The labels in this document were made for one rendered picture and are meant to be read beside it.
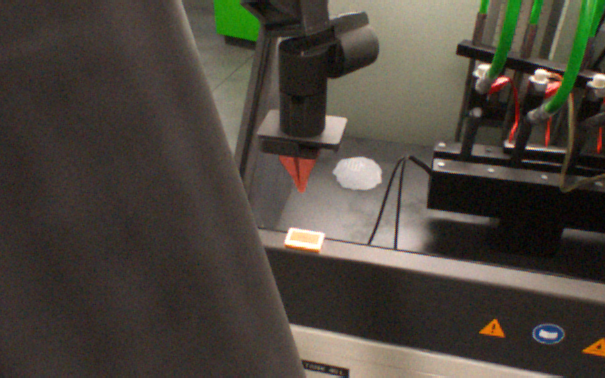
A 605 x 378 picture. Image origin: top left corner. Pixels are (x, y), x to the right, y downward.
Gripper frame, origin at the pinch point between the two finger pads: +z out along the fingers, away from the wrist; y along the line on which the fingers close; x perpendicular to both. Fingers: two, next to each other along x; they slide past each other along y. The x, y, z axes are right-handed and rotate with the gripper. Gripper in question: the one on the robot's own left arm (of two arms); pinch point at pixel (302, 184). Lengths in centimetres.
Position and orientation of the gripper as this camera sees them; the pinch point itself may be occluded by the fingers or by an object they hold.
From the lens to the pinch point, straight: 73.4
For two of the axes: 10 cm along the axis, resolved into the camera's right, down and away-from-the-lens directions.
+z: 0.0, 8.0, 6.0
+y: -9.7, -1.4, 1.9
